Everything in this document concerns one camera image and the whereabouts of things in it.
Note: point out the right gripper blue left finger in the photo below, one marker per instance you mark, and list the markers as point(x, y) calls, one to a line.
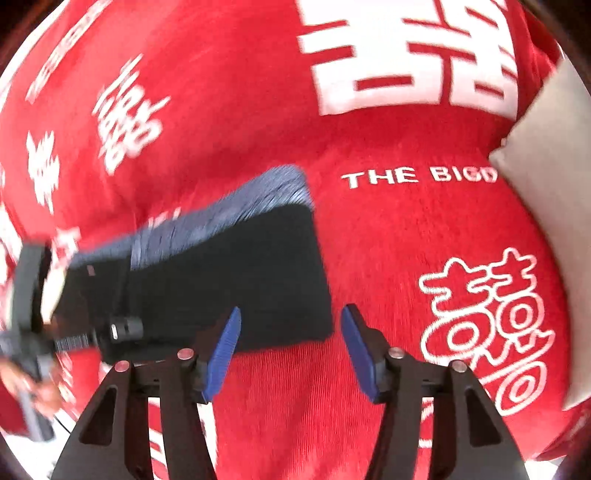
point(219, 347)

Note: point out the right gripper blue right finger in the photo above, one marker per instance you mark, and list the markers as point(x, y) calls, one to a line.
point(368, 350)

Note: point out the red blanket with white characters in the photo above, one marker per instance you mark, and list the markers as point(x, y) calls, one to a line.
point(119, 115)

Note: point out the white pillow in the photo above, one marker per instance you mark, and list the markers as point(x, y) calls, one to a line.
point(546, 159)

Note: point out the black pants with grey waistband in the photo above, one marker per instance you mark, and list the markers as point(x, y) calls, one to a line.
point(255, 250)

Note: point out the person's left hand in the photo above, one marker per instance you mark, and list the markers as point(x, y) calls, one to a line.
point(47, 398)

